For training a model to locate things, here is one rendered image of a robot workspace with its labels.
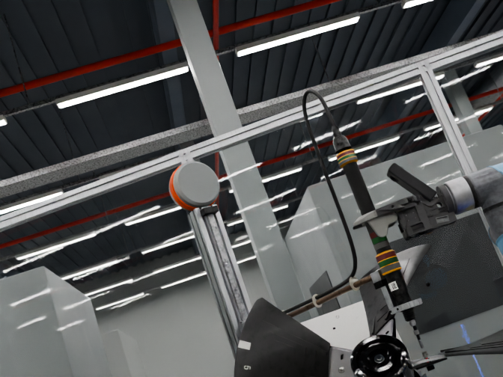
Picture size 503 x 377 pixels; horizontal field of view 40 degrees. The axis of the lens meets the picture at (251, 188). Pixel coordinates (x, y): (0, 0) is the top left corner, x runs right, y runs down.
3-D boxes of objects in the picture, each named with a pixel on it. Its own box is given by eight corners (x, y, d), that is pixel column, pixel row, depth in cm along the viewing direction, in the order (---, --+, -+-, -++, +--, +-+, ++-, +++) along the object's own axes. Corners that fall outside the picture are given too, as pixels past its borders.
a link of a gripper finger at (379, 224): (364, 242, 145) (404, 229, 146) (354, 216, 146) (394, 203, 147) (361, 245, 148) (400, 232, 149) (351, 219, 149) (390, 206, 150)
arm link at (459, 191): (463, 173, 147) (456, 182, 155) (442, 179, 147) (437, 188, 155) (477, 205, 145) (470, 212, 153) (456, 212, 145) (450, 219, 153)
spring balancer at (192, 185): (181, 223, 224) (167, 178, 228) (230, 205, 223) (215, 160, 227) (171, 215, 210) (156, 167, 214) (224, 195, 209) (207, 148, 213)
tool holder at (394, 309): (379, 319, 148) (362, 276, 151) (403, 310, 152) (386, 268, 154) (405, 309, 141) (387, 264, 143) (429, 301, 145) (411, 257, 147)
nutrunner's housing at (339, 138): (399, 325, 145) (322, 131, 157) (412, 319, 148) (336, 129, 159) (410, 320, 142) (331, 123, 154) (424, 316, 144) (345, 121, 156)
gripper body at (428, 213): (406, 237, 145) (460, 218, 145) (391, 200, 147) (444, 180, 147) (402, 242, 153) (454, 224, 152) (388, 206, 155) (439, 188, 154)
